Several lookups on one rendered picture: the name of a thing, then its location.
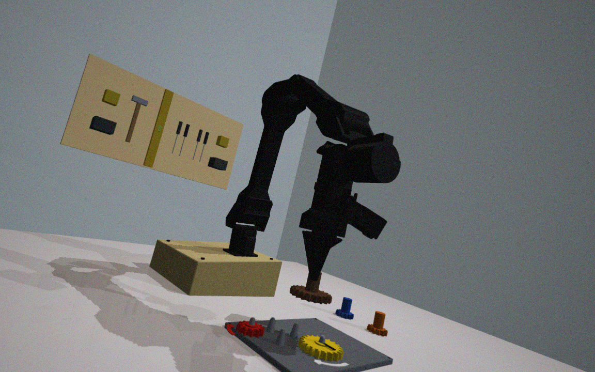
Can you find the yellow gear with black stripe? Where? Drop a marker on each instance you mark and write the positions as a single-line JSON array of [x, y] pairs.
[[328, 351]]

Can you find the orange gear with cylindrical hub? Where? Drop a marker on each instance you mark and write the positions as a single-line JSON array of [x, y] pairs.
[[378, 325]]

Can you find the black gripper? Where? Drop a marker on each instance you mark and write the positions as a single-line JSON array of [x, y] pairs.
[[326, 220]]

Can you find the white curved arrow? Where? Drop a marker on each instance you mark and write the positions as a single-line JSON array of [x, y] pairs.
[[327, 364]]

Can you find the blue gear with hub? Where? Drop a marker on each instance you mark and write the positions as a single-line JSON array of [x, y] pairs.
[[344, 312]]

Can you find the brown gear with tall hub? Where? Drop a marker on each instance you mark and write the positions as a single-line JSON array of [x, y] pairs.
[[311, 292]]

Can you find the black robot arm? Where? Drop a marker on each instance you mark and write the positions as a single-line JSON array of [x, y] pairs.
[[367, 158]]

